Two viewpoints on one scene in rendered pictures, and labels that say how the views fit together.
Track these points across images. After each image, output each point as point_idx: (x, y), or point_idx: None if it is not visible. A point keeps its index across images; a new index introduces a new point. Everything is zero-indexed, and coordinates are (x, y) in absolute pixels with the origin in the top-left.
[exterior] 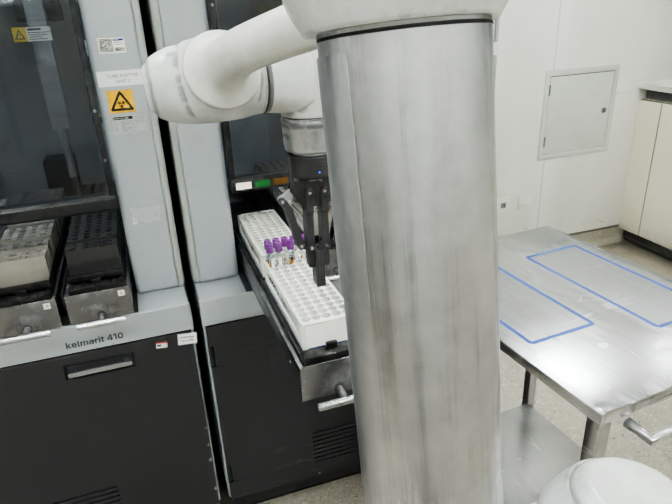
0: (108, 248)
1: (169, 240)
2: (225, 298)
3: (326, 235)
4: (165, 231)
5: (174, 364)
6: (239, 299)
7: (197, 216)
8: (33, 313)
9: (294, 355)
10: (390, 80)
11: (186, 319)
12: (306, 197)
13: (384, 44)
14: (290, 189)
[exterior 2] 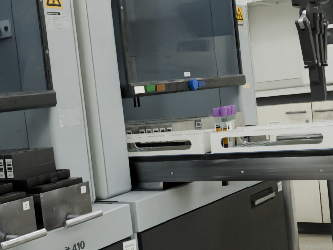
0: (46, 151)
1: (86, 147)
2: (152, 198)
3: (322, 55)
4: (83, 137)
5: None
6: (160, 199)
7: (104, 122)
8: (14, 215)
9: (332, 156)
10: None
11: (128, 223)
12: (316, 18)
13: None
14: (307, 12)
